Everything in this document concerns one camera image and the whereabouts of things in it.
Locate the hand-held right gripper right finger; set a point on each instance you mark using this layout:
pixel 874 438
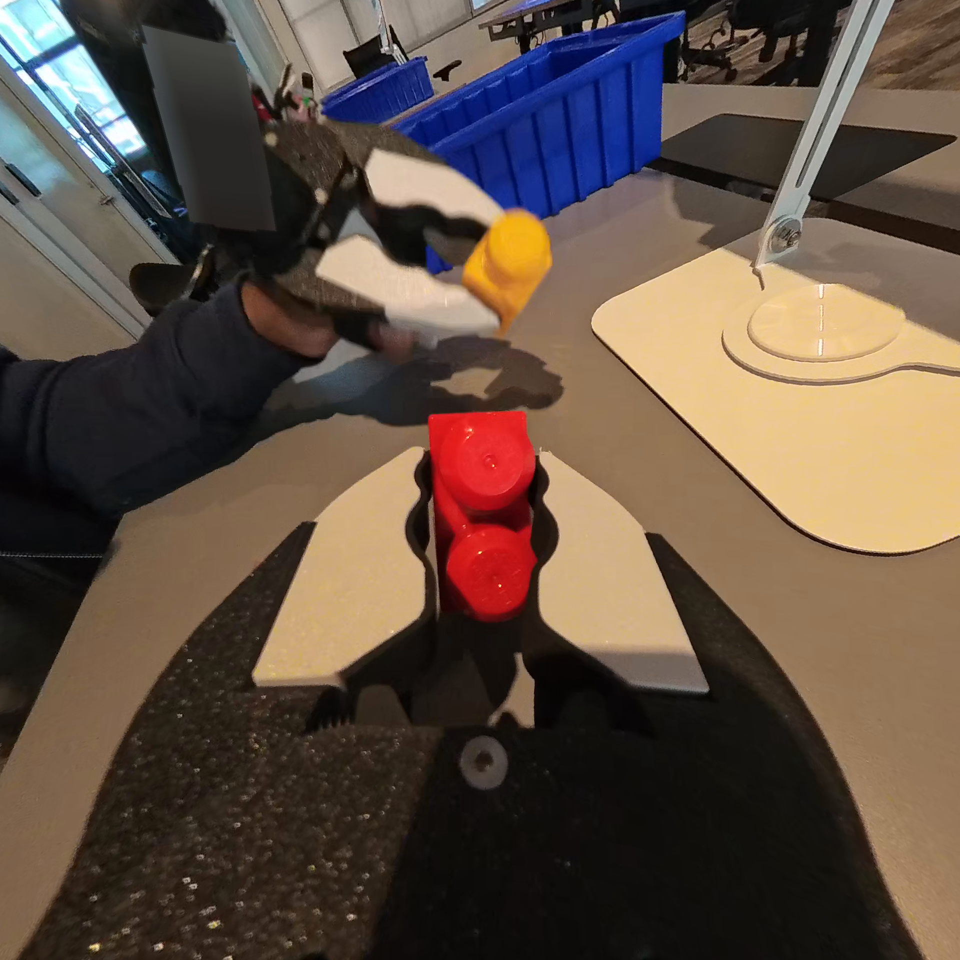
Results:
pixel 614 593

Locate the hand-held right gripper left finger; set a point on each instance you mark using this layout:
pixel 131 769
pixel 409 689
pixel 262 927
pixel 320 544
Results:
pixel 353 585

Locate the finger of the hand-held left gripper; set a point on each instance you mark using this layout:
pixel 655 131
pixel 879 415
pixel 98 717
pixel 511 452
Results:
pixel 397 292
pixel 420 183

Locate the yellow one-stud toy block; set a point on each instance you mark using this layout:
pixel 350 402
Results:
pixel 510 261

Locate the blue plastic bin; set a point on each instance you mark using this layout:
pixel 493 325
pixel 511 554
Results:
pixel 374 93
pixel 570 134

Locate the red two-stud toy block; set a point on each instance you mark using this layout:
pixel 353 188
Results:
pixel 480 480

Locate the person's left forearm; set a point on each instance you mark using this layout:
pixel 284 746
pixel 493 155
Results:
pixel 113 420

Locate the person's left hand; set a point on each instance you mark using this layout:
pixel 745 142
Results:
pixel 284 322

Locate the person's dark pants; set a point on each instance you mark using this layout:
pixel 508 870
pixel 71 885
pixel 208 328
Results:
pixel 38 599

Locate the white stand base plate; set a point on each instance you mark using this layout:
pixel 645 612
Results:
pixel 675 359

